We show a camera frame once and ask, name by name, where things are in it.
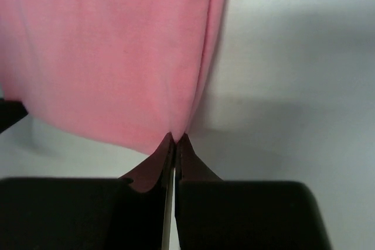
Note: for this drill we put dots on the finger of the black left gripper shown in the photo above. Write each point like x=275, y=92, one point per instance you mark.
x=10, y=113

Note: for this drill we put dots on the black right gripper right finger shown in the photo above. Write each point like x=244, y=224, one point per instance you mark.
x=188, y=165

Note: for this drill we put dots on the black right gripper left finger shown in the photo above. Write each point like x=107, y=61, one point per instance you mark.
x=155, y=168

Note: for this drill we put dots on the pink t shirt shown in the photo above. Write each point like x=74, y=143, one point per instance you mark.
x=125, y=72

